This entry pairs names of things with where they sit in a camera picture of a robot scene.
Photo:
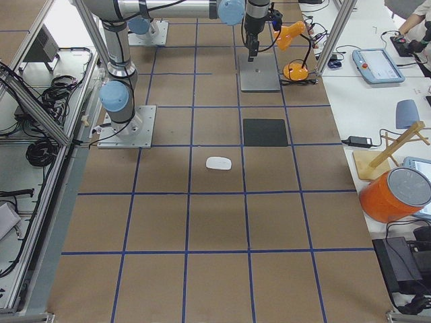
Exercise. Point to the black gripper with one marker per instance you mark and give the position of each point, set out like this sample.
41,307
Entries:
252,27

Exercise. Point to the white computer mouse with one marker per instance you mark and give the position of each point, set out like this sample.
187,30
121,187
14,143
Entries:
218,163

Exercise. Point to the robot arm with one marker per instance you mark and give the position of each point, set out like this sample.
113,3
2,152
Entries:
117,17

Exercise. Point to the silver closed notebook laptop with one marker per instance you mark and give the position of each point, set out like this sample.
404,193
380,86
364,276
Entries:
261,75

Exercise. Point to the black mousepad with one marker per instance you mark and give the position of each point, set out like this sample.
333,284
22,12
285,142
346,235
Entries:
264,132

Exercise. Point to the person hand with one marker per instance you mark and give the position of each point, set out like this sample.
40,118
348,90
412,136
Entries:
406,27

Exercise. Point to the blue teach pendant tablet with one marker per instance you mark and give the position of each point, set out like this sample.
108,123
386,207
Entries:
376,66

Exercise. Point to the black power adapter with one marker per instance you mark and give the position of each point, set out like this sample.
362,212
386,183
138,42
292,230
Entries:
356,141

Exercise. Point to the wooden mug stand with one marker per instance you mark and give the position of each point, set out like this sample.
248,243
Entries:
371,164

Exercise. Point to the grey blue curved pad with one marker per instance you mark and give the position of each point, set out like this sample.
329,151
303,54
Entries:
406,114

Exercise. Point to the orange cylindrical bucket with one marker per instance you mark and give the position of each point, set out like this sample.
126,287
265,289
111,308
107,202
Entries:
387,198

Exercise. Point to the grey metal box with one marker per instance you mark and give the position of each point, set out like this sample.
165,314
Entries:
44,49

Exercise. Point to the black box on desk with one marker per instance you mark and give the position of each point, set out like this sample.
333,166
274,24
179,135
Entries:
400,271

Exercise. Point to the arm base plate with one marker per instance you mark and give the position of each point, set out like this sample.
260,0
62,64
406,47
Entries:
137,134
151,33

